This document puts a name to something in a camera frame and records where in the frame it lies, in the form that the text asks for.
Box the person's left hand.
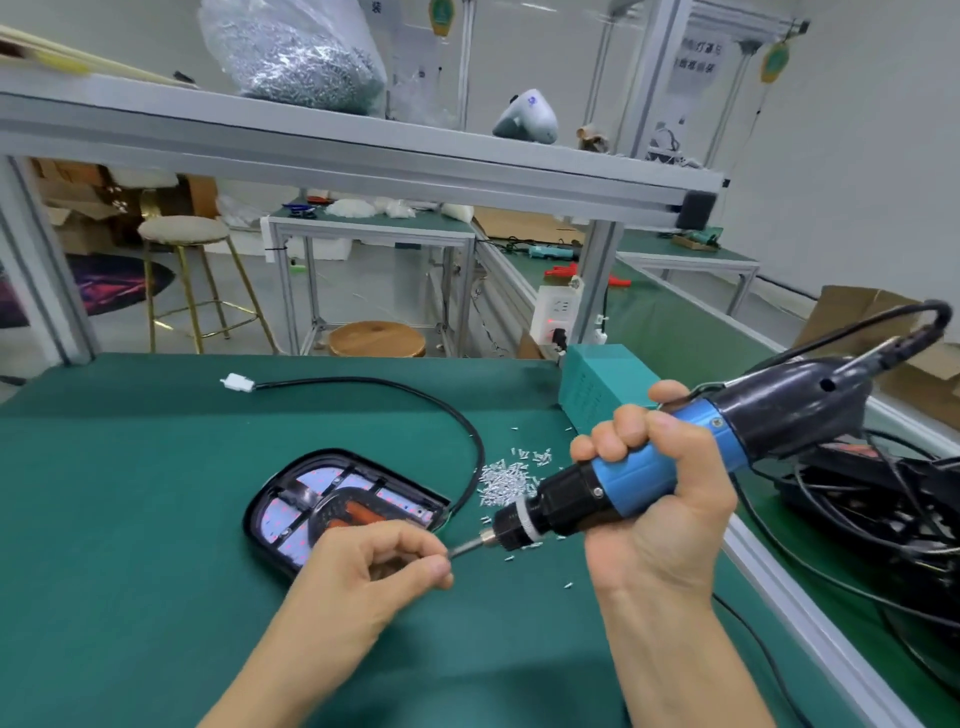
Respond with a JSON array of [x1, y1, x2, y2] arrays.
[[277, 519, 455, 680]]

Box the person's right hand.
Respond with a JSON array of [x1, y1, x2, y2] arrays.
[[570, 379, 741, 594]]

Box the black cover orange strips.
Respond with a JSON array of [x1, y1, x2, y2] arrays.
[[307, 487, 437, 545]]

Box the heap of small silver screws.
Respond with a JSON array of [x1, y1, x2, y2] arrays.
[[477, 447, 554, 512]]

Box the blue black electric screwdriver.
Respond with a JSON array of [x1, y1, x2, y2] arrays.
[[450, 300, 954, 560]]

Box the teal power supply box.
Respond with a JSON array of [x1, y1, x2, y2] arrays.
[[558, 343, 662, 437]]

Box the white power strip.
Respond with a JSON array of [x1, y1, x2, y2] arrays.
[[529, 277, 587, 350]]

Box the round brown wooden stool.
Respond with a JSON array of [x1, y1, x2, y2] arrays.
[[327, 319, 429, 359]]

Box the brown cardboard box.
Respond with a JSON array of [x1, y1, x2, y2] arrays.
[[877, 342, 960, 429], [795, 285, 920, 362]]

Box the red tool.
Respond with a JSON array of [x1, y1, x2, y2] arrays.
[[543, 264, 635, 288]]

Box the green workbench white legs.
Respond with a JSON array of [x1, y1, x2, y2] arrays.
[[615, 228, 762, 317]]

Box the small green workbench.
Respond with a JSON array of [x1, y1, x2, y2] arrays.
[[262, 207, 479, 357]]

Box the colourful round rug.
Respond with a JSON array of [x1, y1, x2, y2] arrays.
[[0, 252, 177, 329]]

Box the round beige stool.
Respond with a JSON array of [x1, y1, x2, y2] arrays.
[[138, 214, 279, 357]]

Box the white handheld device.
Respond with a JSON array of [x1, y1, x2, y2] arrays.
[[492, 88, 561, 147]]

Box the open brown cardboard carton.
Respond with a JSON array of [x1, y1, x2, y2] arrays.
[[33, 157, 144, 254]]

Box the clear bag of screws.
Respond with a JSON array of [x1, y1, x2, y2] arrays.
[[198, 0, 389, 117]]

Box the beige flat folder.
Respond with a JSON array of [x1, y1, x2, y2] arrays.
[[0, 25, 197, 89]]

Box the aluminium shelf frame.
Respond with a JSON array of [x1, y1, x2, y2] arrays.
[[0, 0, 804, 369]]

